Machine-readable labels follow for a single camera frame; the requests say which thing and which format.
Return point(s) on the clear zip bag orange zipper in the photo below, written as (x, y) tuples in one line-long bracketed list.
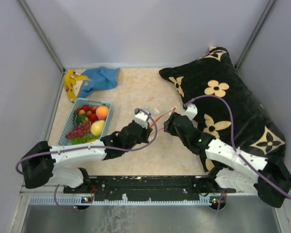
[(161, 114)]

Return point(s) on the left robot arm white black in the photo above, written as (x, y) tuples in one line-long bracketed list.
[(44, 164)]

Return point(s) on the green grape bunch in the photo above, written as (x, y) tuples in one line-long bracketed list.
[(84, 139)]

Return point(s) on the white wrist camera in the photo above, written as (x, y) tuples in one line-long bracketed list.
[(191, 111), (142, 118)]

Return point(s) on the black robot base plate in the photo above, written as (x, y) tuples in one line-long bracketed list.
[(144, 188)]

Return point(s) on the yellow pikachu plush toy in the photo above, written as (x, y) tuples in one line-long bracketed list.
[(73, 82)]

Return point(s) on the red strawberry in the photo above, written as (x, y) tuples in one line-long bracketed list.
[(85, 108)]

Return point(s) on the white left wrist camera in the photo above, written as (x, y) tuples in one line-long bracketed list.
[(142, 118)]

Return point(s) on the blue cloth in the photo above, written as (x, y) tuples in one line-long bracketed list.
[(100, 78)]

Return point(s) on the yellow pear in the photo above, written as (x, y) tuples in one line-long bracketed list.
[(97, 127)]

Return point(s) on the grey slotted cable duct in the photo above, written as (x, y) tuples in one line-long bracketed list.
[(84, 201)]

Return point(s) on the orange peach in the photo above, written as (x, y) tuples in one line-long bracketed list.
[(102, 112)]

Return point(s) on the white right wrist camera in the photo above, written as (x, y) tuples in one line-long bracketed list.
[(191, 111)]

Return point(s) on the purple grape bunch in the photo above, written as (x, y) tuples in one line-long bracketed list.
[(81, 130)]

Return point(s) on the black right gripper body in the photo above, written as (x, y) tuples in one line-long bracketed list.
[(174, 132)]

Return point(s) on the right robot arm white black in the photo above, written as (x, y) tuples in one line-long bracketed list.
[(268, 178)]

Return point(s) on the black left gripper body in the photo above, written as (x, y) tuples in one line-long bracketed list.
[(143, 138)]

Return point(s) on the light blue plastic basket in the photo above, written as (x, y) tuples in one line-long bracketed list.
[(71, 122)]

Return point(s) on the black floral pillow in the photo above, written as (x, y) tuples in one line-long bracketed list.
[(227, 109)]

